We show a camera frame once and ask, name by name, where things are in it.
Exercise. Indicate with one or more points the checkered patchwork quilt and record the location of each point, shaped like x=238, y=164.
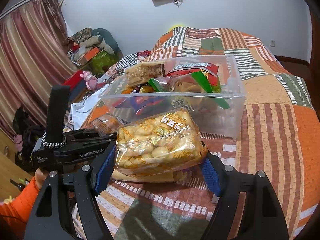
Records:
x=125, y=62

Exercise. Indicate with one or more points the pink plush toy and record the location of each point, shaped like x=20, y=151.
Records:
x=90, y=80

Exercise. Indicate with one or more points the puffed rice cake pack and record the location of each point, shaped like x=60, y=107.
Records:
x=161, y=143

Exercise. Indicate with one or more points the striped patchwork bedspread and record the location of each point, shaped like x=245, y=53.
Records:
x=279, y=135

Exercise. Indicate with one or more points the blue chip snack bag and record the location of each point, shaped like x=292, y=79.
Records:
x=139, y=104

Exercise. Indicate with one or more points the red gift box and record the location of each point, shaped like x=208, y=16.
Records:
x=76, y=81

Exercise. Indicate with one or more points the green gift box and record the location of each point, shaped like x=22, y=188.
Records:
x=101, y=62

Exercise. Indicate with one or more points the striped brown curtain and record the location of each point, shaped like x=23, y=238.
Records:
x=33, y=59

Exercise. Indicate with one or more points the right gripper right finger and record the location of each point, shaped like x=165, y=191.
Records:
x=262, y=216

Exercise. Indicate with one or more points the white plastic bag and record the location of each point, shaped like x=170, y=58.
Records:
x=80, y=111

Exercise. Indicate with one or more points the sponge cake block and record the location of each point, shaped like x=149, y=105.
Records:
x=143, y=72

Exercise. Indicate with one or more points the zip bag green seal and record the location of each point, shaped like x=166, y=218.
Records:
x=189, y=95

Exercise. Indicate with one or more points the clear plastic storage bin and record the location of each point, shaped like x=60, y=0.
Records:
x=218, y=121

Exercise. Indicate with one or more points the orange sleeve forearm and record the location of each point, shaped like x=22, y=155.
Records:
x=15, y=215

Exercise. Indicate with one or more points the pile of pillows and clothes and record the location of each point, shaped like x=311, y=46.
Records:
x=99, y=37

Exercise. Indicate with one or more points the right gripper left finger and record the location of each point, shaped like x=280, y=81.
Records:
x=51, y=215

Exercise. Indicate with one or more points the person left hand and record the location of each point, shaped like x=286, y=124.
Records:
x=40, y=177

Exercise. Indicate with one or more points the wall power outlet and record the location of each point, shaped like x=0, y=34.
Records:
x=272, y=43

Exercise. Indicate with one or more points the red snack bag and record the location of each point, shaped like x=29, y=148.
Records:
x=203, y=75

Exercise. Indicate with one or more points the orange fried snack bag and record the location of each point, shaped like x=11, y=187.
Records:
x=106, y=124

